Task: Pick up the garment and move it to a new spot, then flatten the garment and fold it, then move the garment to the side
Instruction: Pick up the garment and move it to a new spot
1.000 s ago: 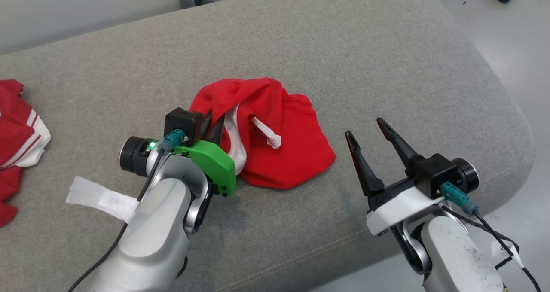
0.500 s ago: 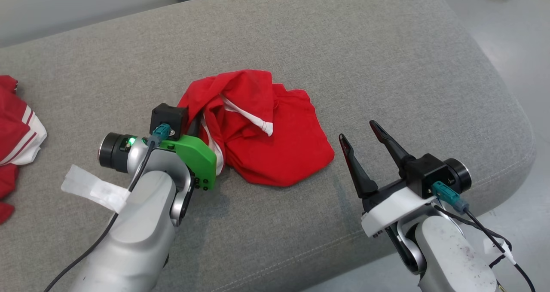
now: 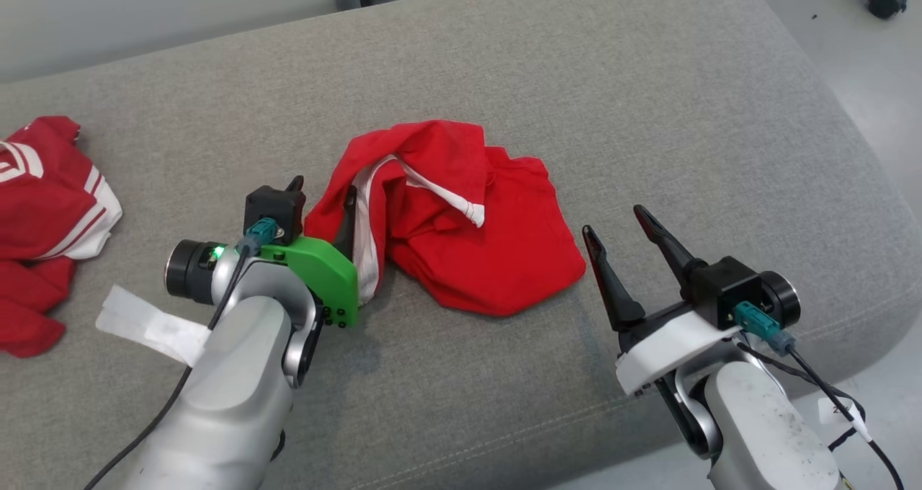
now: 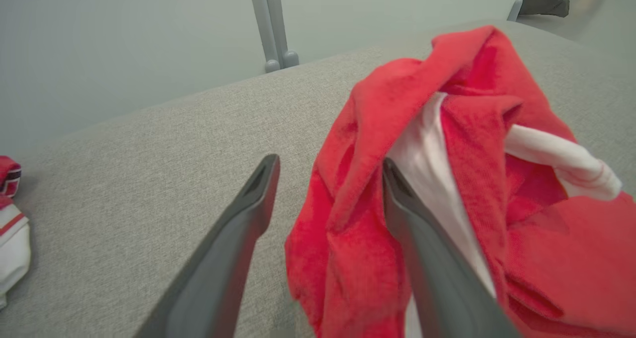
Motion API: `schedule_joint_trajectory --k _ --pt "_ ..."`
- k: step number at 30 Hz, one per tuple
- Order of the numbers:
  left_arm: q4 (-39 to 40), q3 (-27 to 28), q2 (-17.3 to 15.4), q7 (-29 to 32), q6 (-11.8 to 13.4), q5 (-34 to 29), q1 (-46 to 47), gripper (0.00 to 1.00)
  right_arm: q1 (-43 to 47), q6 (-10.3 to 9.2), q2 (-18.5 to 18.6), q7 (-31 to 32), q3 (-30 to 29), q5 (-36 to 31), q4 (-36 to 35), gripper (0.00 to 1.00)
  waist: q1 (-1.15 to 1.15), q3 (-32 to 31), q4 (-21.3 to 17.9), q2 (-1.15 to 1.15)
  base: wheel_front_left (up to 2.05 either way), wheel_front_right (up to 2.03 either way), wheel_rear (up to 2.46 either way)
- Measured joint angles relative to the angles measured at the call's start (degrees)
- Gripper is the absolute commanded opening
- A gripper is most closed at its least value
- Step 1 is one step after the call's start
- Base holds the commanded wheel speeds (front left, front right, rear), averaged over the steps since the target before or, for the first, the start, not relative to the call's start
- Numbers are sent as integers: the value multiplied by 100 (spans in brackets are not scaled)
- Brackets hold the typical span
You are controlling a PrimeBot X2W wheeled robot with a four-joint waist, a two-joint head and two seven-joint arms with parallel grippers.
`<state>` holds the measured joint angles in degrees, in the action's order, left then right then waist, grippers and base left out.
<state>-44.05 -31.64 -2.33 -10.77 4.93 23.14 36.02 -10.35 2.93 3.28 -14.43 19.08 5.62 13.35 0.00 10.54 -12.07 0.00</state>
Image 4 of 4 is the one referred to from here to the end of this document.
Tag red shorts with white stripe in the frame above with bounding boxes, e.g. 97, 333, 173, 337
285, 25, 636, 338

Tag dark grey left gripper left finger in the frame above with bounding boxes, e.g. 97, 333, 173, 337
133, 154, 281, 338

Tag red Bulls 23 jersey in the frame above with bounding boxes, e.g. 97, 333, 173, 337
0, 156, 31, 310

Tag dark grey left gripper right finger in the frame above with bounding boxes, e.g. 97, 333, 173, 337
382, 158, 520, 338

